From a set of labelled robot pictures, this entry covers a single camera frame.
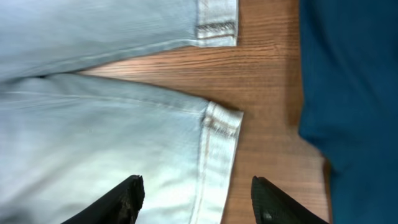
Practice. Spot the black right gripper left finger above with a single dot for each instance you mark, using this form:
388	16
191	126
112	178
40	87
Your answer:
121	205

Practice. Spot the light blue denim shorts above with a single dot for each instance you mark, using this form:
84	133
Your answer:
67	138

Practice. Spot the blue shirt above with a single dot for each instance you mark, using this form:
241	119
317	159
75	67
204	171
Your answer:
349	74

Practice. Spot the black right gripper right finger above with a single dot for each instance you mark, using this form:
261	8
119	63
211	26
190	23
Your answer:
271	205

